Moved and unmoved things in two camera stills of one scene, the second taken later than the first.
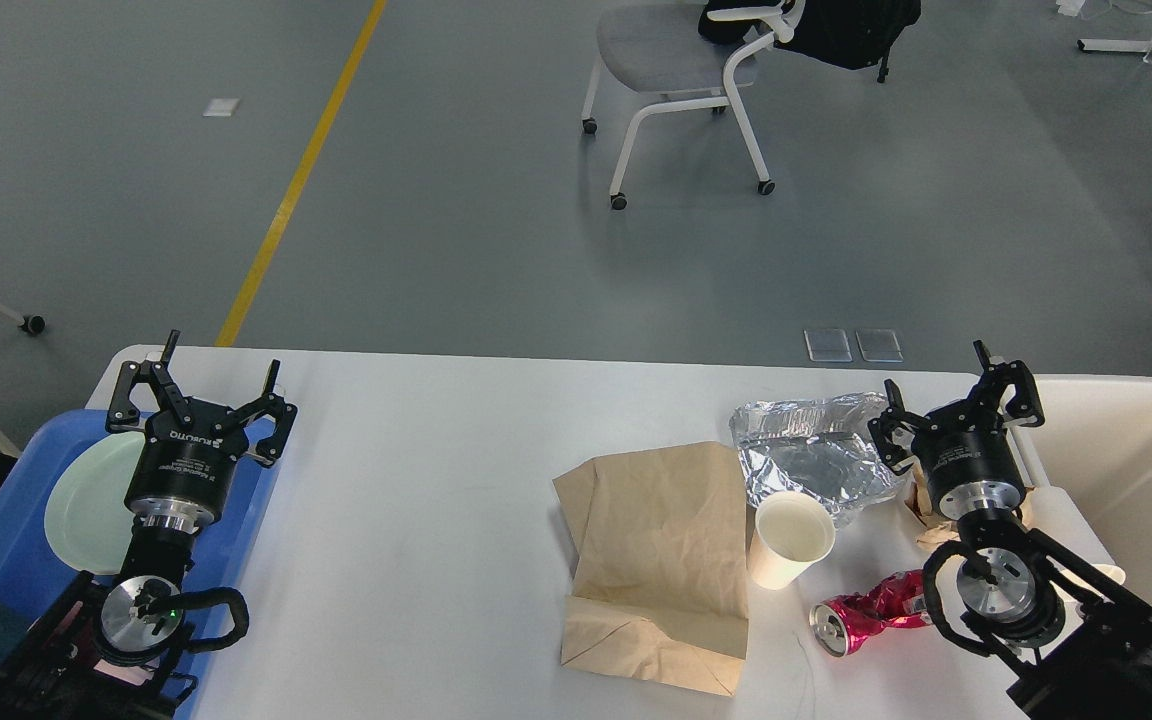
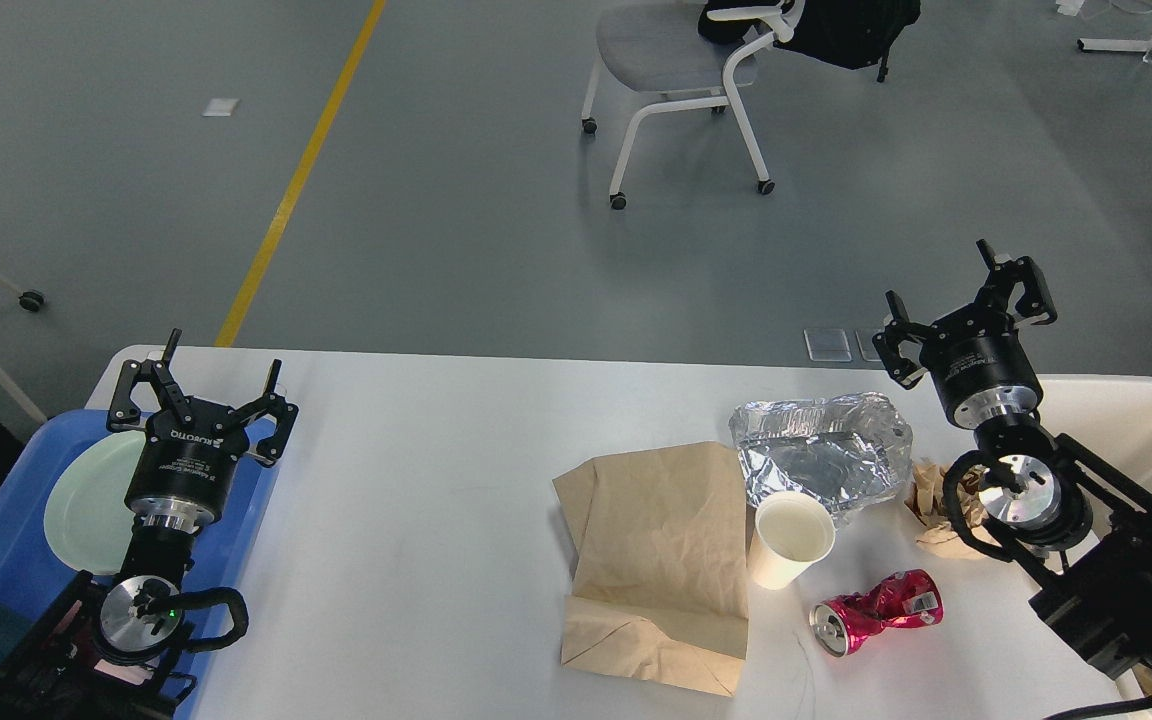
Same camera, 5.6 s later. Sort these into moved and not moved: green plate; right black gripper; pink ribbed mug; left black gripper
Moved: right black gripper
Not moved: green plate; left black gripper; pink ribbed mug
